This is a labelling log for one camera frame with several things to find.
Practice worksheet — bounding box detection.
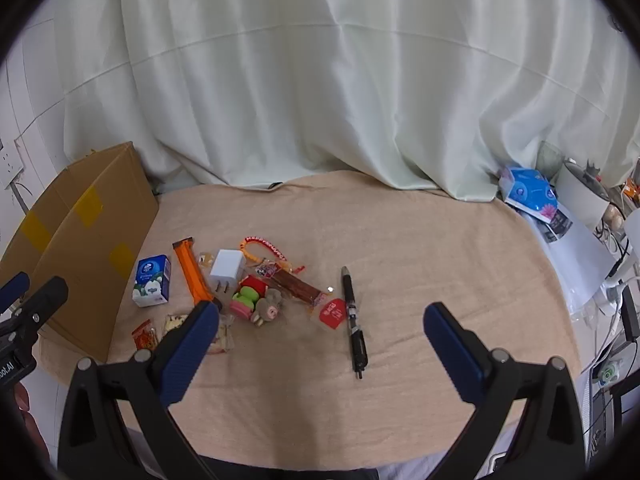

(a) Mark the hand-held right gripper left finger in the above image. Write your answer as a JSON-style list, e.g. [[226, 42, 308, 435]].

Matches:
[[57, 300, 221, 480]]

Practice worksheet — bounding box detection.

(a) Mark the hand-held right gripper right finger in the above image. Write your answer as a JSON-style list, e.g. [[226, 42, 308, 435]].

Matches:
[[423, 302, 587, 480]]

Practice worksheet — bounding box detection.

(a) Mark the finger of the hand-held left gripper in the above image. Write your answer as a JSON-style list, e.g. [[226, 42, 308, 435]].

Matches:
[[0, 276, 69, 343], [0, 272, 30, 314]]

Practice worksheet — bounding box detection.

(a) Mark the brown cardboard box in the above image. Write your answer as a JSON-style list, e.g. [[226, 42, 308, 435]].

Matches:
[[0, 141, 161, 366]]

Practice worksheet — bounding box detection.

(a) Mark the blue white tissue pack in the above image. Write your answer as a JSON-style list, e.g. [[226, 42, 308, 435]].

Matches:
[[132, 254, 172, 308]]

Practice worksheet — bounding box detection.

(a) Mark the plush mouse keychain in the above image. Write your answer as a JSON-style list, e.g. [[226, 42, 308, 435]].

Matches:
[[249, 287, 284, 329]]

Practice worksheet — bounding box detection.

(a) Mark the person's left hand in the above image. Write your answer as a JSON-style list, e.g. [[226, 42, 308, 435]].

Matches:
[[12, 384, 41, 443]]

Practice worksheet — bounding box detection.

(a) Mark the yellow candy packet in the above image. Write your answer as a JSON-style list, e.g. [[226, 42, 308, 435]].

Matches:
[[163, 313, 189, 337]]

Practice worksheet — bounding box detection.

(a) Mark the clear snack packet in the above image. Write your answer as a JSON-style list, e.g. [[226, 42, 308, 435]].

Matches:
[[206, 312, 236, 356]]

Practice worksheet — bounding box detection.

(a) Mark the red orange snack packet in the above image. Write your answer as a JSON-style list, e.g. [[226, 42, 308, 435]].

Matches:
[[131, 319, 159, 351]]

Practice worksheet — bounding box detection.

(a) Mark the orange utility knife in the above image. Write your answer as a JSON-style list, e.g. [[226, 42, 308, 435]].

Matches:
[[172, 237, 222, 312]]

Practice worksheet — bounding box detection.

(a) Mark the green pink plush toy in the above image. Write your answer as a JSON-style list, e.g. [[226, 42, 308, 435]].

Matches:
[[229, 275, 269, 319]]

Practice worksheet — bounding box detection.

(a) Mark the white charger plug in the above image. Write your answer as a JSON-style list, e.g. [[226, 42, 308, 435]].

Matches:
[[208, 249, 246, 295]]

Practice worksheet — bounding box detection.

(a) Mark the black pen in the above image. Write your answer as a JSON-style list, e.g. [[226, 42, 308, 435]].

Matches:
[[341, 266, 369, 380]]

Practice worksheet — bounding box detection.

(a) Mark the red sausage stick packet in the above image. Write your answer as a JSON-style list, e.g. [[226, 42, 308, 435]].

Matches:
[[256, 259, 327, 307]]

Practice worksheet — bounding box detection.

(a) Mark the red sachet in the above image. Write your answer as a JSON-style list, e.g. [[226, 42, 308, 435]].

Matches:
[[311, 297, 348, 331]]

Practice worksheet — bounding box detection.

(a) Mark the beige blanket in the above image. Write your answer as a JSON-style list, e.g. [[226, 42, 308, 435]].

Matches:
[[37, 170, 584, 472]]

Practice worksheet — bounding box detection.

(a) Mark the white paper sheet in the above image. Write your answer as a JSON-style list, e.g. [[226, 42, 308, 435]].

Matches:
[[527, 203, 617, 313]]

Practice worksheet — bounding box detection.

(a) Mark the blue floral tissue pack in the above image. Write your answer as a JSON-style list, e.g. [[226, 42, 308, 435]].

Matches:
[[499, 165, 559, 224]]

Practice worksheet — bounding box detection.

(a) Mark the white kettle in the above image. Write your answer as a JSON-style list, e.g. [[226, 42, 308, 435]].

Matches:
[[554, 160, 612, 232]]

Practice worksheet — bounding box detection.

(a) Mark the clear glass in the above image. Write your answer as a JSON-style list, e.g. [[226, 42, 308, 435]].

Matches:
[[536, 140, 567, 177]]

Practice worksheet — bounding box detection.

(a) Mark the white curtain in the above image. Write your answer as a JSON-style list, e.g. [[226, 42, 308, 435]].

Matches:
[[62, 0, 640, 206]]

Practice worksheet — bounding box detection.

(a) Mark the red yellow woven lanyard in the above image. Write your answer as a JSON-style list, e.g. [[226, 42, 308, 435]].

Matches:
[[243, 236, 290, 267]]

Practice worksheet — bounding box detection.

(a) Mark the white wall socket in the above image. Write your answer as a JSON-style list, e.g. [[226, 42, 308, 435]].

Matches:
[[0, 146, 24, 191]]

